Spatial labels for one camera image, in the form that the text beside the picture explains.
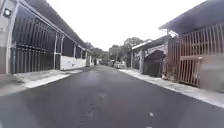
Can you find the building with dark gate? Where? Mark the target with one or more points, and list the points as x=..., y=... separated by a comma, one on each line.
x=33, y=50

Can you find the pale pole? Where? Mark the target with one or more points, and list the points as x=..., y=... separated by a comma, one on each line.
x=11, y=40

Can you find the row of trees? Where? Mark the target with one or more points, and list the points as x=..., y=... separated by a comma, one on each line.
x=131, y=43

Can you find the white car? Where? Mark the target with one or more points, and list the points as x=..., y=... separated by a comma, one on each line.
x=120, y=65

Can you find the building with pale roof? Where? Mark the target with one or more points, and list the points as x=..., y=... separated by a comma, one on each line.
x=151, y=60

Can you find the grey asphalt road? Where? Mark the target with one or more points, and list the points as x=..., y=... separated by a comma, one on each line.
x=103, y=93

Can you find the building with reddish metal fence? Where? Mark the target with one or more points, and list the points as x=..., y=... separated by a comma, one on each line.
x=196, y=53

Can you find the concrete pavement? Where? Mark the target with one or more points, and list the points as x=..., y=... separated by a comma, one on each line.
x=36, y=79
x=186, y=89

